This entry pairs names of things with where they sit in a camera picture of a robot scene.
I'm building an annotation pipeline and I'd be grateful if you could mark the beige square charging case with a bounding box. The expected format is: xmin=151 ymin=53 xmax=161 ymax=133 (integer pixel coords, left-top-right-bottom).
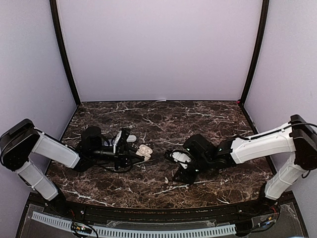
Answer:
xmin=136 ymin=144 xmax=153 ymax=159

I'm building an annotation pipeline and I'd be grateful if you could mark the right black frame post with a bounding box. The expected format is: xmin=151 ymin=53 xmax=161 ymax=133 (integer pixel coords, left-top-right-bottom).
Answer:
xmin=239 ymin=0 xmax=269 ymax=107

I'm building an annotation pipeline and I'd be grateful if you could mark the black front rail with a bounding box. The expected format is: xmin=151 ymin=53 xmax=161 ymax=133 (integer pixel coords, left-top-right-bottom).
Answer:
xmin=66 ymin=200 xmax=257 ymax=222

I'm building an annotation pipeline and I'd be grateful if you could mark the white oval charging case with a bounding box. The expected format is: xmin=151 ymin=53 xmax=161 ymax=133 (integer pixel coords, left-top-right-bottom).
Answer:
xmin=126 ymin=135 xmax=137 ymax=143

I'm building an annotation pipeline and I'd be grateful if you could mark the white slotted cable duct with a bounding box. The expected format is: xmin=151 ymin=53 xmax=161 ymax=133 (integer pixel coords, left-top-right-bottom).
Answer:
xmin=31 ymin=211 xmax=236 ymax=238

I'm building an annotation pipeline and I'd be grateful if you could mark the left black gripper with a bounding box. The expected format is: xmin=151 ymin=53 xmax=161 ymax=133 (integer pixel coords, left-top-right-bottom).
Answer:
xmin=90 ymin=143 xmax=144 ymax=170

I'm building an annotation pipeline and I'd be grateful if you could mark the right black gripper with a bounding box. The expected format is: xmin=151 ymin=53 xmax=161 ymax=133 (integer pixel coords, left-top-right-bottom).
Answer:
xmin=172 ymin=155 xmax=212 ymax=185

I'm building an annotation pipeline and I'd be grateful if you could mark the black frame post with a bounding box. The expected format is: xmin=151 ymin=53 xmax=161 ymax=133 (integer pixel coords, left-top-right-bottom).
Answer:
xmin=239 ymin=0 xmax=269 ymax=107
xmin=49 ymin=0 xmax=81 ymax=107

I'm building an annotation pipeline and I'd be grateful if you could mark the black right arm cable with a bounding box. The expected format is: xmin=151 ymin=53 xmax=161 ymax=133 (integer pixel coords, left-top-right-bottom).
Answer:
xmin=237 ymin=121 xmax=317 ymax=178

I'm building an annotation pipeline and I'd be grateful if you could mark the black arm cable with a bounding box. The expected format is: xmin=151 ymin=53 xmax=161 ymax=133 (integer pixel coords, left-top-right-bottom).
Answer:
xmin=94 ymin=158 xmax=134 ymax=173
xmin=237 ymin=121 xmax=317 ymax=178

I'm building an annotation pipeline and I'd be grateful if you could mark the left black frame post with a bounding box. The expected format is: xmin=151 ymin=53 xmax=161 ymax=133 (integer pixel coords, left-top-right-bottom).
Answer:
xmin=49 ymin=0 xmax=81 ymax=107

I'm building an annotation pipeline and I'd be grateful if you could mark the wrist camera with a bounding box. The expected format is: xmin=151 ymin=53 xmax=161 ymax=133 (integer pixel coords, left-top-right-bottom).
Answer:
xmin=113 ymin=128 xmax=130 ymax=154
xmin=164 ymin=150 xmax=191 ymax=167

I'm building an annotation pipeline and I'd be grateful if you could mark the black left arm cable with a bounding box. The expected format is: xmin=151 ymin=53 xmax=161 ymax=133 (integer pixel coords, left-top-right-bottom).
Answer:
xmin=94 ymin=158 xmax=134 ymax=173

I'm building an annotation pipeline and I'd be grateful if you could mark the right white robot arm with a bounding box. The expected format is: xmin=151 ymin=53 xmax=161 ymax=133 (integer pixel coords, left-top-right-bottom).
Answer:
xmin=164 ymin=115 xmax=317 ymax=215

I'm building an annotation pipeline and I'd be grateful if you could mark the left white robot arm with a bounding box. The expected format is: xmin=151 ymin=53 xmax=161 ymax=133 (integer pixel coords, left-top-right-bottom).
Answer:
xmin=0 ymin=119 xmax=153 ymax=216

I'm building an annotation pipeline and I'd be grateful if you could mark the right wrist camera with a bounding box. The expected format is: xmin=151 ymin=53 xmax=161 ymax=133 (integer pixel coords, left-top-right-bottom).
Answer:
xmin=164 ymin=150 xmax=191 ymax=167

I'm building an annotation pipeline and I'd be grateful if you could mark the purple round charging case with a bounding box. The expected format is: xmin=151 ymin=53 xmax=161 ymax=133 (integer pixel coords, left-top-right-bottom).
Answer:
xmin=104 ymin=140 xmax=114 ymax=147

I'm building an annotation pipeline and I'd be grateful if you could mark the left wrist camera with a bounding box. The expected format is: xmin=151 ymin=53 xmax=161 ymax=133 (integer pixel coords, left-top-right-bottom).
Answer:
xmin=113 ymin=128 xmax=130 ymax=154

